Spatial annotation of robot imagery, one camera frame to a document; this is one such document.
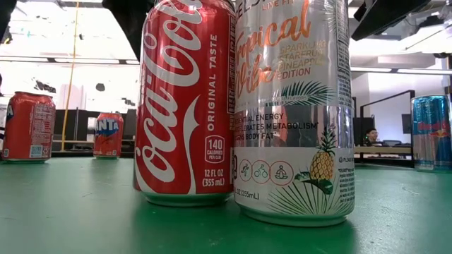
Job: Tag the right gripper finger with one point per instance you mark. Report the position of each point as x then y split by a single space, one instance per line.
388 12

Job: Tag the Celsius Tropical Vibe can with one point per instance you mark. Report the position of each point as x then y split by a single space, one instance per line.
293 106

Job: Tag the red Coca-Cola can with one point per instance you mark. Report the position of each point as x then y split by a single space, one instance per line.
183 106

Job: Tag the orange Fanta can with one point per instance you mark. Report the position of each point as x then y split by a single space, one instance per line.
28 130
107 137

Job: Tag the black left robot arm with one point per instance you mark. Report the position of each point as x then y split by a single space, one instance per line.
127 21

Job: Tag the black monitor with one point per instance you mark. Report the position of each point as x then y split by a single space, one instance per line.
360 132

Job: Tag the person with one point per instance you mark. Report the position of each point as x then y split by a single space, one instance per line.
371 135

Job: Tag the blue silver Red Bull can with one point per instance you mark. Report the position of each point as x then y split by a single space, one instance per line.
431 134

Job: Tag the black cabinet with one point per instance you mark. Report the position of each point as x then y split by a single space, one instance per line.
84 121

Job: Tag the green table mat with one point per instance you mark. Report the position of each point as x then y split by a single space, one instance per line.
88 211

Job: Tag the black dome camera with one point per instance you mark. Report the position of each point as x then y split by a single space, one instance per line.
100 86

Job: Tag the black table frame rails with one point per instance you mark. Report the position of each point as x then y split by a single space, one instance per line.
77 154

